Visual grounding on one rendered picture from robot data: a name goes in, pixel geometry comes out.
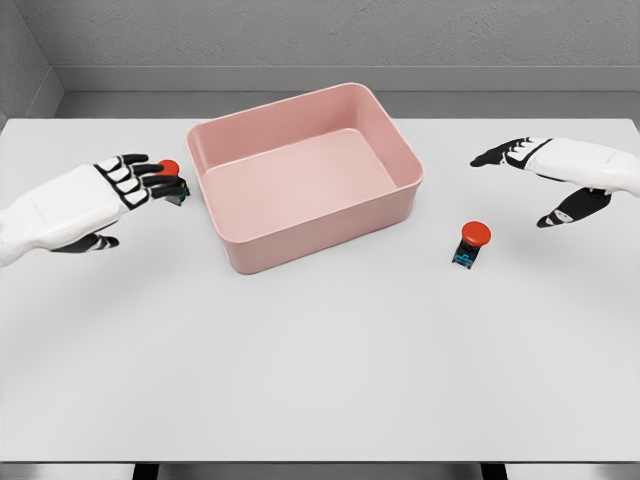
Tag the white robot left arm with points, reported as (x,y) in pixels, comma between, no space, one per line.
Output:
(9,240)

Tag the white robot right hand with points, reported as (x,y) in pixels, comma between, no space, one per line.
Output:
(570,160)

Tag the pink rectangular plastic basket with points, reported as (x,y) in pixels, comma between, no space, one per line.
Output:
(300,165)

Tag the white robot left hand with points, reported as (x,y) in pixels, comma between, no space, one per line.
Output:
(70,205)

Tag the red button industrial switch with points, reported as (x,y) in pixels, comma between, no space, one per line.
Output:
(172,166)
(475,232)

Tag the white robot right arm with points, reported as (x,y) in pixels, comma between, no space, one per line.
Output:
(634,172)

